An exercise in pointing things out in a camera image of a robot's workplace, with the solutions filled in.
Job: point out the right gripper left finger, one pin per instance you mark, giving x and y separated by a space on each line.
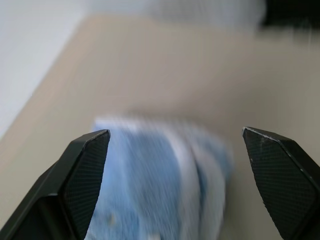
75 180

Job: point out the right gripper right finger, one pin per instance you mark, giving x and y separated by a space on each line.
282 180

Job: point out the light blue towel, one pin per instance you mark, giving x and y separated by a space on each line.
150 187

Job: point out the black cabinet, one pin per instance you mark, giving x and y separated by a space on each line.
290 11

